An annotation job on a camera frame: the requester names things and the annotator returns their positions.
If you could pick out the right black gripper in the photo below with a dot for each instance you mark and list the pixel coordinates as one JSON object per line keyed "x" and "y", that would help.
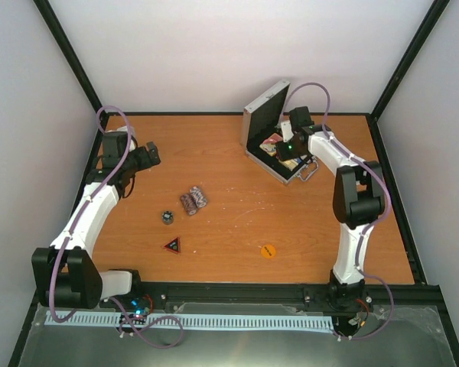
{"x": 282, "y": 155}

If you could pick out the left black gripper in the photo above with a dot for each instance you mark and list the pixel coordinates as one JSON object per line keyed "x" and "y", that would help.
{"x": 147, "y": 162}

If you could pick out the blue gold card deck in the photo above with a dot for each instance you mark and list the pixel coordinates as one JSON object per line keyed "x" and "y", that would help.
{"x": 293, "y": 164}

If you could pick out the small dark chip stack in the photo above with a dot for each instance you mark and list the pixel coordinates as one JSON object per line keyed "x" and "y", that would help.
{"x": 167, "y": 217}

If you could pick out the black red triangle button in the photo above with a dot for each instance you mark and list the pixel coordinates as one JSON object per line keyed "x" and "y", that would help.
{"x": 173, "y": 246}

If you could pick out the orange round button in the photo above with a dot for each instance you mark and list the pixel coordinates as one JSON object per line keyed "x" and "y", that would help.
{"x": 268, "y": 251}

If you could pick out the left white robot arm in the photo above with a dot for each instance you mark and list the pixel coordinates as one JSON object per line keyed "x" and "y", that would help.
{"x": 64, "y": 272}

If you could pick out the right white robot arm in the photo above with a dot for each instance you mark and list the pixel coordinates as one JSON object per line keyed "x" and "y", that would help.
{"x": 359, "y": 199}

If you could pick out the red playing card deck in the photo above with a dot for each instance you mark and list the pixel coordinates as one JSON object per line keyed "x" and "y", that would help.
{"x": 269, "y": 144}

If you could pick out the aluminium poker case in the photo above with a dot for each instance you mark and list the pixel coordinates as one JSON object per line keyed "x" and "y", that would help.
{"x": 260, "y": 120}

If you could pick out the black front rail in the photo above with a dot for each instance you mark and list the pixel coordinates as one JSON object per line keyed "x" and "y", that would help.
{"x": 164, "y": 294}

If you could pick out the light blue cable duct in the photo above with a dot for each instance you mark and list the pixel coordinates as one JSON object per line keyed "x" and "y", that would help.
{"x": 204, "y": 322}

